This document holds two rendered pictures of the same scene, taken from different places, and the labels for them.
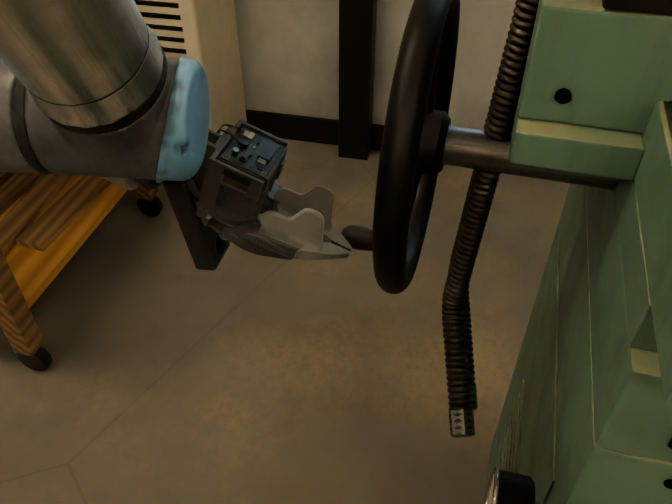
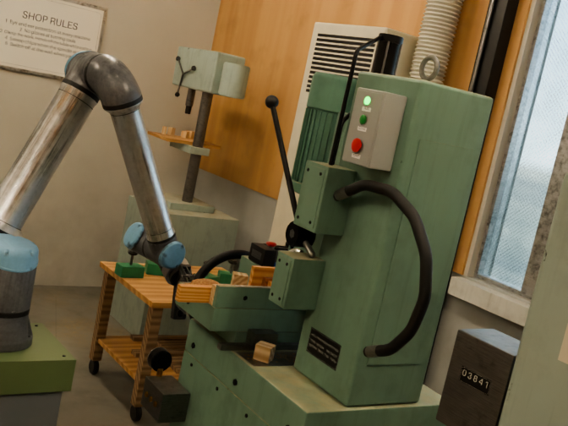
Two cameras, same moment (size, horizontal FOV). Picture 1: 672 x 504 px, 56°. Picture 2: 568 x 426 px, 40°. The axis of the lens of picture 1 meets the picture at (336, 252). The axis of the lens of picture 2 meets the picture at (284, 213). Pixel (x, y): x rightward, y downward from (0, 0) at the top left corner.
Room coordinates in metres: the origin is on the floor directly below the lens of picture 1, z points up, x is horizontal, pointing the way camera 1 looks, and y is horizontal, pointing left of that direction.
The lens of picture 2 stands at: (-1.17, -1.65, 1.43)
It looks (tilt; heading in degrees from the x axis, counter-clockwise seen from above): 8 degrees down; 40
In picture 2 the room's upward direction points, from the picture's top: 12 degrees clockwise
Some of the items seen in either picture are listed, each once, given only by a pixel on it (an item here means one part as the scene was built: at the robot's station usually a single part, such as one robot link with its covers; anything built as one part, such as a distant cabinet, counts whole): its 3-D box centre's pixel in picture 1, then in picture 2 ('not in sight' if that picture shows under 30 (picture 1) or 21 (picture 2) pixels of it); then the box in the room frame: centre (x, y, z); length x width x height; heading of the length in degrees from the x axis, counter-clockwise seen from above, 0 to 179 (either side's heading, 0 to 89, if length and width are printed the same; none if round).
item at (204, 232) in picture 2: not in sight; (188, 193); (1.75, 1.55, 0.79); 0.62 x 0.48 x 1.58; 76
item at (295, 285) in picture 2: not in sight; (296, 280); (0.21, -0.54, 1.02); 0.09 x 0.07 x 0.12; 164
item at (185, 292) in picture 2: not in sight; (285, 297); (0.37, -0.39, 0.92); 0.62 x 0.02 x 0.04; 164
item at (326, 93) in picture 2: not in sight; (334, 138); (0.42, -0.41, 1.35); 0.18 x 0.18 x 0.31
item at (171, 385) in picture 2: not in sight; (164, 398); (0.20, -0.20, 0.58); 0.12 x 0.08 x 0.08; 74
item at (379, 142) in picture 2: not in sight; (374, 128); (0.19, -0.68, 1.40); 0.10 x 0.06 x 0.16; 74
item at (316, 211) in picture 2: not in sight; (324, 197); (0.21, -0.57, 1.23); 0.09 x 0.08 x 0.15; 74
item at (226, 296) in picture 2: not in sight; (315, 299); (0.43, -0.45, 0.93); 0.60 x 0.02 x 0.06; 164
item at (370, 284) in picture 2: not in sight; (390, 239); (0.34, -0.69, 1.16); 0.22 x 0.22 x 0.72; 74
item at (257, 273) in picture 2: not in sight; (283, 281); (0.42, -0.33, 0.94); 0.21 x 0.01 x 0.08; 164
